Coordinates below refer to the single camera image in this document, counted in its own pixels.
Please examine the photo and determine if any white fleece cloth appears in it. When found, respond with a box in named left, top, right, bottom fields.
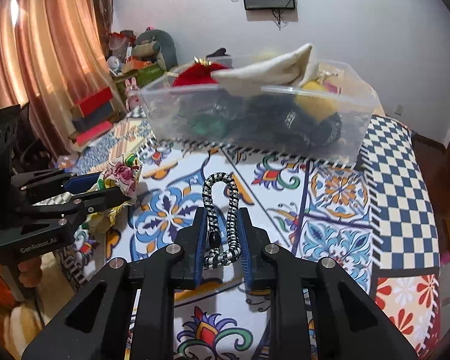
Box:
left=210, top=43, right=319, bottom=98

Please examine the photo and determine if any clear plastic storage bin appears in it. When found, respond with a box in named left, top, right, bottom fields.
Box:
left=137, top=60, right=381, bottom=164

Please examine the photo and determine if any orange curtain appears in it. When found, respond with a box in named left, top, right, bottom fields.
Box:
left=0, top=0, right=124, bottom=157

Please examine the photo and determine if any yellow soft item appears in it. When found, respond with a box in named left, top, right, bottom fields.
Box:
left=294, top=80, right=339, bottom=124

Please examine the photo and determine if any red book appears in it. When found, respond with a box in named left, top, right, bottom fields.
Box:
left=76, top=120, right=113, bottom=146

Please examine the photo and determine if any pink rabbit plush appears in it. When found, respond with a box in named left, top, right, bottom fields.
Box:
left=125, top=77, right=140, bottom=112

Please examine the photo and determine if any patterned patchwork bed cover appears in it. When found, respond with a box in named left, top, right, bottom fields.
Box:
left=57, top=116, right=440, bottom=358

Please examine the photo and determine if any grey dinosaur plush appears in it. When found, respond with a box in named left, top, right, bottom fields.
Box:
left=132, top=29, right=178, bottom=72

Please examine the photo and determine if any red knit pouch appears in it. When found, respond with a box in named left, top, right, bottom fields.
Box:
left=172, top=58, right=227, bottom=87

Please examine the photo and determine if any floral fabric piece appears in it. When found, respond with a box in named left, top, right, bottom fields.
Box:
left=81, top=152, right=143, bottom=234

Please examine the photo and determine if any black white braided cord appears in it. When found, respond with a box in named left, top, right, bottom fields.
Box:
left=201, top=171, right=242, bottom=270

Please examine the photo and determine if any black knit hat white grid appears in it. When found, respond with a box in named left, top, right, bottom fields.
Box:
left=175, top=94, right=342, bottom=148

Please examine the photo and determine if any red box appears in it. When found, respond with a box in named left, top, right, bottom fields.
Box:
left=75, top=87, right=113, bottom=117

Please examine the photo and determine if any green knit glove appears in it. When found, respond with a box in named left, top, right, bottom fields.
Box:
left=187, top=114, right=227, bottom=140

